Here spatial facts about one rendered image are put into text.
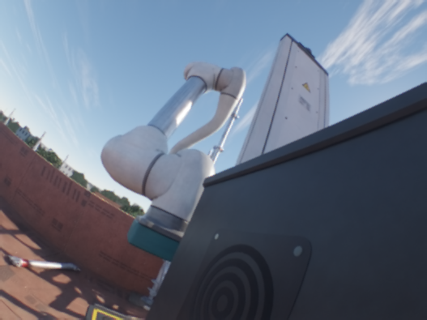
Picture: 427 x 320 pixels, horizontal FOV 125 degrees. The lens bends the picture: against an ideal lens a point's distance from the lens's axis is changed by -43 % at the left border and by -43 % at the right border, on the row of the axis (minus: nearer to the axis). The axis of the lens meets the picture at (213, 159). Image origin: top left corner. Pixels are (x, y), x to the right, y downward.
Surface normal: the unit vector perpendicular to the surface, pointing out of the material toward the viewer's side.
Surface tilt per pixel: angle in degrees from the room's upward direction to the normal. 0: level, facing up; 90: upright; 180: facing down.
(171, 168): 84
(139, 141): 77
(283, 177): 90
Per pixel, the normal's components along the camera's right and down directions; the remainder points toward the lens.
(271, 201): -0.82, -0.51
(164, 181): -0.06, -0.39
